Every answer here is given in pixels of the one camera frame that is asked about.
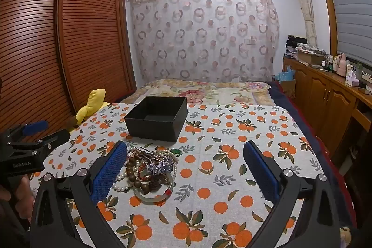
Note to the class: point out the pink tissue box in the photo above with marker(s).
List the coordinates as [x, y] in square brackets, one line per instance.
[352, 79]

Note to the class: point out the cardboard box with blue paper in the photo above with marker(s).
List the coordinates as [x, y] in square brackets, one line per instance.
[286, 81]

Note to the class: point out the green stone pendant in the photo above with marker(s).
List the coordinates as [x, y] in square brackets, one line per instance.
[175, 152]

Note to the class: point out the yellow plush toy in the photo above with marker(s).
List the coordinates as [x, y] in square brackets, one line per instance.
[94, 104]

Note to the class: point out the tied cream curtain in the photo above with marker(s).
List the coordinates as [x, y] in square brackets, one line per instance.
[305, 4]

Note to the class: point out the grey window blind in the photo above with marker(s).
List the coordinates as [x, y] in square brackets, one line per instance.
[348, 4]

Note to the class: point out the floral bed blanket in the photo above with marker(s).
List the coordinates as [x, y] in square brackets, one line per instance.
[209, 91]

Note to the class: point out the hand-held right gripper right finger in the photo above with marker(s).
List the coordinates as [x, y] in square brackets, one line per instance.
[261, 174]

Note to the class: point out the open cardboard box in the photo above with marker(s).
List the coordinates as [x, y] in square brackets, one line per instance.
[309, 57]

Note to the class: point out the green capped bottle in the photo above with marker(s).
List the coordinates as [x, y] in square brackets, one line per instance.
[359, 70]

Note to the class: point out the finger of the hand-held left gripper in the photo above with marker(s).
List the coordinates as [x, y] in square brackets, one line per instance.
[52, 139]
[35, 127]

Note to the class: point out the pile of folded clothes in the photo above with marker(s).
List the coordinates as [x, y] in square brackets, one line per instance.
[293, 46]

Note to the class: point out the brown slatted wooden wardrobe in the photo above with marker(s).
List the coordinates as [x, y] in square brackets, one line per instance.
[43, 47]

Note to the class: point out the wooden window frame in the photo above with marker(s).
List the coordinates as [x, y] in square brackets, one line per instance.
[327, 4]

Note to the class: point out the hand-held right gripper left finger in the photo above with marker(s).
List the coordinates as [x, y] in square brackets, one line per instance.
[115, 164]

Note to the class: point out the wooden side cabinet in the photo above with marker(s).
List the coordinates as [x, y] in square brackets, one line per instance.
[325, 102]

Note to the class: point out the orange fruit print tablecloth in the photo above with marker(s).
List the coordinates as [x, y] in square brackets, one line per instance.
[221, 178]

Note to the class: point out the pink thermos flask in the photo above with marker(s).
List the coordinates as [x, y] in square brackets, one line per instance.
[341, 65]

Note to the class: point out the pale green jade bangle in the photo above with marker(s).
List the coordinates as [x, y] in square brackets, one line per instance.
[154, 198]

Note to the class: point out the black square box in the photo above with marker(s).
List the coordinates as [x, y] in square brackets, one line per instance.
[157, 127]

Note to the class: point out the person's left hand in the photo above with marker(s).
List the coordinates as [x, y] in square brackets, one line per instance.
[24, 192]

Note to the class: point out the person's dark grey clothing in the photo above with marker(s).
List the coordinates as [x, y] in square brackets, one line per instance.
[11, 227]

